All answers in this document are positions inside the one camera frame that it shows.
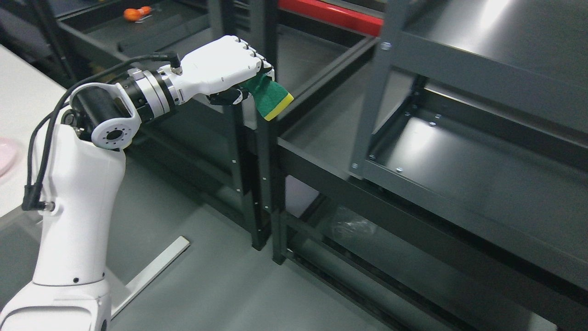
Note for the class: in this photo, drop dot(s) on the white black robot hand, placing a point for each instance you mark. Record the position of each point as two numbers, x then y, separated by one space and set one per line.
216 67

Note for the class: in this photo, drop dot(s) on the green yellow sponge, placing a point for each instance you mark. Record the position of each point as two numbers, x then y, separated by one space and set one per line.
270 97

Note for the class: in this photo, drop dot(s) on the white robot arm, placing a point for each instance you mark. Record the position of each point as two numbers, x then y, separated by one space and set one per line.
71 288

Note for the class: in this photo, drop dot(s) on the grey metal shelf unit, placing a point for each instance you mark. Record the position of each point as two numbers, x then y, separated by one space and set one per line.
454 167

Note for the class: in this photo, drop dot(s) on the black metal rack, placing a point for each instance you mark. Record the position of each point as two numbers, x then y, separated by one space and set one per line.
208 151

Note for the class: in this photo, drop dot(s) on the orange toy object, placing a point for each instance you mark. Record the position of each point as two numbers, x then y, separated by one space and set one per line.
136 14

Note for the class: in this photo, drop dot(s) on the red metal beam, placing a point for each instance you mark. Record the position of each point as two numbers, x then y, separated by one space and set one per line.
335 15

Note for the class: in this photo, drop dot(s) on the white table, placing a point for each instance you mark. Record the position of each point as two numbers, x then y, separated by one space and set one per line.
27 95

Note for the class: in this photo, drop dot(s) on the pink round plate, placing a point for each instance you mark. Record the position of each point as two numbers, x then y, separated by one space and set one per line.
10 152

